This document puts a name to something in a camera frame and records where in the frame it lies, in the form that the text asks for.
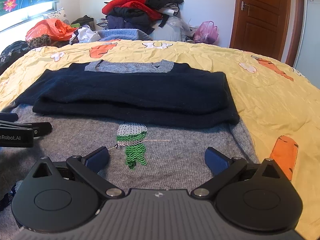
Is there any red garment on pile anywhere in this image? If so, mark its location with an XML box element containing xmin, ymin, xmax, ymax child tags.
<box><xmin>101</xmin><ymin>0</ymin><xmax>162</xmax><ymax>21</ymax></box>

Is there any silver door handle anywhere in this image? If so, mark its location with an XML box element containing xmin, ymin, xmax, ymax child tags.
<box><xmin>240</xmin><ymin>1</ymin><xmax>250</xmax><ymax>11</ymax></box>

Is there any white crumpled plastic bag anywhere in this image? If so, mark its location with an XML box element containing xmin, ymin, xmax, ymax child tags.
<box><xmin>69</xmin><ymin>25</ymin><xmax>101</xmax><ymax>44</ymax></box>

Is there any leopard print cloth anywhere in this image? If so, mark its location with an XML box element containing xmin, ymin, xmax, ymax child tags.
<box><xmin>27</xmin><ymin>34</ymin><xmax>52</xmax><ymax>49</ymax></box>

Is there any grey navy knit sweater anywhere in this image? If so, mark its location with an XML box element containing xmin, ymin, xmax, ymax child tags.
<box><xmin>0</xmin><ymin>59</ymin><xmax>260</xmax><ymax>240</ymax></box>

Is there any dark floral garment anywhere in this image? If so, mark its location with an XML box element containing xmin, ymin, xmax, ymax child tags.
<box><xmin>0</xmin><ymin>41</ymin><xmax>29</xmax><ymax>75</ymax></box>

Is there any yellow cartoon print bedspread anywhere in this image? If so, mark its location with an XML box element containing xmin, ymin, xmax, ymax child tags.
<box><xmin>1</xmin><ymin>39</ymin><xmax>319</xmax><ymax>239</ymax></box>

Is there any dark navy jacket on pile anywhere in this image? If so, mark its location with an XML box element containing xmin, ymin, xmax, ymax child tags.
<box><xmin>106</xmin><ymin>7</ymin><xmax>154</xmax><ymax>35</ymax></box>

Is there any pink plastic bag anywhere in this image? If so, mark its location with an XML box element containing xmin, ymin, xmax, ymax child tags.
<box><xmin>194</xmin><ymin>21</ymin><xmax>219</xmax><ymax>44</ymax></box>

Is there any brown wooden door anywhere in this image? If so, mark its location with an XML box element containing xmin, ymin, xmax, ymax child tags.
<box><xmin>230</xmin><ymin>0</ymin><xmax>306</xmax><ymax>66</ymax></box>

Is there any clear plastic bag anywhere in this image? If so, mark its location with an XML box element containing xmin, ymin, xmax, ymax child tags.
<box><xmin>167</xmin><ymin>16</ymin><xmax>193</xmax><ymax>41</ymax></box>

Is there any floral patterned pillow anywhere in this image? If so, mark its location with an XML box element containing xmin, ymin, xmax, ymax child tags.
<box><xmin>42</xmin><ymin>8</ymin><xmax>70</xmax><ymax>25</ymax></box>

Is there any orange plastic bag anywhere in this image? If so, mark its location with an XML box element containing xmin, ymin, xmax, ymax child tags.
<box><xmin>25</xmin><ymin>18</ymin><xmax>77</xmax><ymax>41</ymax></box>

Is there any blue knit blanket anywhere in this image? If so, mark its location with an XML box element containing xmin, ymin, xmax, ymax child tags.
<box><xmin>97</xmin><ymin>29</ymin><xmax>152</xmax><ymax>41</ymax></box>

